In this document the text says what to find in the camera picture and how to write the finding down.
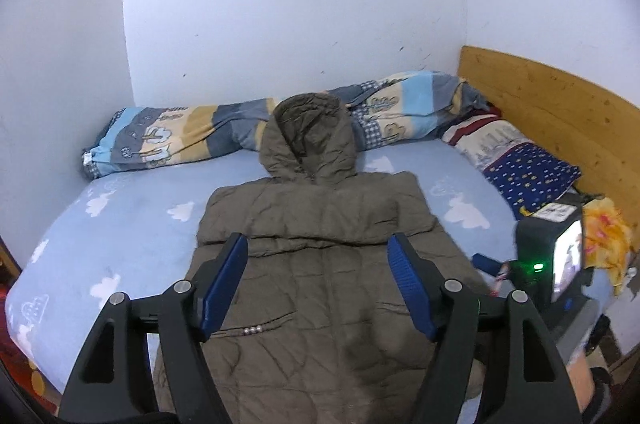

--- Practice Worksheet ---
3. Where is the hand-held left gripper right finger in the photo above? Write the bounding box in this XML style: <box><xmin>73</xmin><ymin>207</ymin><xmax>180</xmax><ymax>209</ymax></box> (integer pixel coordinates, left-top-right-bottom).
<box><xmin>387</xmin><ymin>233</ymin><xmax>584</xmax><ymax>424</ymax></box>

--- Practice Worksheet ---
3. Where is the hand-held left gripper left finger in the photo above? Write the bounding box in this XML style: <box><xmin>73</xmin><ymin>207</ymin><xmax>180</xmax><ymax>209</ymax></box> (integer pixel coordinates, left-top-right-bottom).
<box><xmin>57</xmin><ymin>232</ymin><xmax>249</xmax><ymax>424</ymax></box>

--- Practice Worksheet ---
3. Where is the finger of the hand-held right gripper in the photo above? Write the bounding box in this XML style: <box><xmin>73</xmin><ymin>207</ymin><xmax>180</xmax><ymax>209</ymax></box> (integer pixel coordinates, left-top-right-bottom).
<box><xmin>472</xmin><ymin>253</ymin><xmax>507</xmax><ymax>275</ymax></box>

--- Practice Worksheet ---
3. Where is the olive hooded padded jacket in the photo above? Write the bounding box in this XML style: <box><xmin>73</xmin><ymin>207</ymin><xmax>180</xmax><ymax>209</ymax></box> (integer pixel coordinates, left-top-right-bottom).
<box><xmin>152</xmin><ymin>92</ymin><xmax>496</xmax><ymax>424</ymax></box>

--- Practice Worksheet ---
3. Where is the person's right forearm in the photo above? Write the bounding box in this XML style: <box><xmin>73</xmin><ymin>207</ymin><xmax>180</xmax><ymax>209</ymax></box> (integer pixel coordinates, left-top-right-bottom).
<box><xmin>567</xmin><ymin>346</ymin><xmax>615</xmax><ymax>424</ymax></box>

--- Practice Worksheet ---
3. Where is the yellow cloth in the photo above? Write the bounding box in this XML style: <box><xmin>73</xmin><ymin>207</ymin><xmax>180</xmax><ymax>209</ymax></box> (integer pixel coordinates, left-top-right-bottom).
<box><xmin>581</xmin><ymin>197</ymin><xmax>637</xmax><ymax>295</ymax></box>

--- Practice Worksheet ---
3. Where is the star printed pillow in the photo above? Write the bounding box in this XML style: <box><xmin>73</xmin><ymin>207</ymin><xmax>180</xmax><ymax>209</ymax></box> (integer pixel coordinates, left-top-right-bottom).
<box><xmin>442</xmin><ymin>111</ymin><xmax>583</xmax><ymax>217</ymax></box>

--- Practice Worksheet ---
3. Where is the wooden headboard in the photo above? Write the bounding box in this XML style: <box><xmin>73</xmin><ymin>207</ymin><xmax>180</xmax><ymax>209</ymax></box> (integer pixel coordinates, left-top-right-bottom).
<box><xmin>457</xmin><ymin>45</ymin><xmax>640</xmax><ymax>255</ymax></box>

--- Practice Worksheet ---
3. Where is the patchwork striped quilt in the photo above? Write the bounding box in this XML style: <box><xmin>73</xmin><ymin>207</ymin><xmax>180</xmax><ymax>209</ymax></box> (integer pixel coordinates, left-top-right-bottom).
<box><xmin>81</xmin><ymin>71</ymin><xmax>493</xmax><ymax>179</ymax></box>

